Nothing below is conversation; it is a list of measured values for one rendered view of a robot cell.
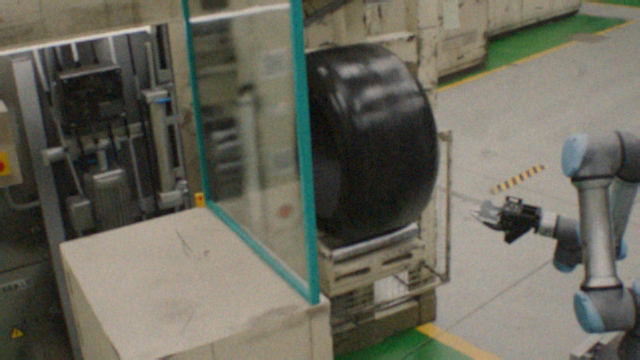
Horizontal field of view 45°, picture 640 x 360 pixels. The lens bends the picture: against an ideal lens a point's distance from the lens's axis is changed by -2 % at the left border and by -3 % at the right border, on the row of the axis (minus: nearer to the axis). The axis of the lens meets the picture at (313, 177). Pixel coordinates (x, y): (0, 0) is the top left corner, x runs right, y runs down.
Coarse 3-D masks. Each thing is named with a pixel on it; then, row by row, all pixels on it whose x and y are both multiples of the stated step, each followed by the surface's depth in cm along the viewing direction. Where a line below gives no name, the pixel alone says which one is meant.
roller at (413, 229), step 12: (396, 228) 249; (408, 228) 250; (420, 228) 251; (360, 240) 243; (372, 240) 244; (384, 240) 246; (396, 240) 248; (336, 252) 238; (348, 252) 240; (360, 252) 243
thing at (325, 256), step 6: (318, 240) 239; (318, 246) 235; (324, 246) 235; (318, 252) 235; (324, 252) 232; (330, 252) 232; (318, 258) 236; (324, 258) 232; (330, 258) 233; (318, 264) 237; (324, 264) 233; (330, 264) 233; (324, 270) 234; (330, 270) 234; (324, 276) 235; (330, 276) 235
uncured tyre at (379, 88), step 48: (336, 48) 237; (384, 48) 236; (336, 96) 220; (384, 96) 221; (336, 144) 222; (384, 144) 218; (432, 144) 225; (336, 192) 270; (384, 192) 222; (432, 192) 234
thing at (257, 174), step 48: (192, 0) 167; (240, 0) 143; (288, 0) 125; (192, 48) 174; (240, 48) 149; (288, 48) 130; (192, 96) 180; (240, 96) 155; (288, 96) 135; (240, 144) 161; (288, 144) 139; (240, 192) 168; (288, 192) 144; (288, 240) 150
